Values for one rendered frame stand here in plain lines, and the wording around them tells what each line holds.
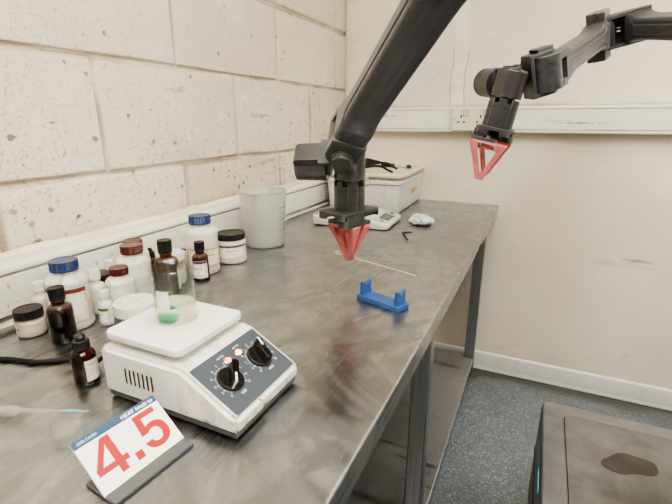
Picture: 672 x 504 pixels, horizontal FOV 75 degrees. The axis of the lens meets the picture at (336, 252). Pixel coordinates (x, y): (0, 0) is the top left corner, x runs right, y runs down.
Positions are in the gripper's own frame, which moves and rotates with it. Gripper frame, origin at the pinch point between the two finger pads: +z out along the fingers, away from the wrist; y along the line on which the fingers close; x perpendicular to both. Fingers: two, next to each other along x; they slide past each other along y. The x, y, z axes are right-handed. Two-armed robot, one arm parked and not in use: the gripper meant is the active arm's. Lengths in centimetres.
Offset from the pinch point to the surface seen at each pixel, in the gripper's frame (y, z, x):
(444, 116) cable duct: -100, -27, -40
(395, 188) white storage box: -67, -2, -38
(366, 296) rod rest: 0.8, 6.8, 5.3
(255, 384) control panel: 34.8, 4.3, 16.9
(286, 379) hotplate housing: 30.1, 5.9, 16.8
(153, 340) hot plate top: 42.2, -0.9, 7.9
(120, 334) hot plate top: 44.2, -0.9, 3.7
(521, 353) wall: -117, 71, -4
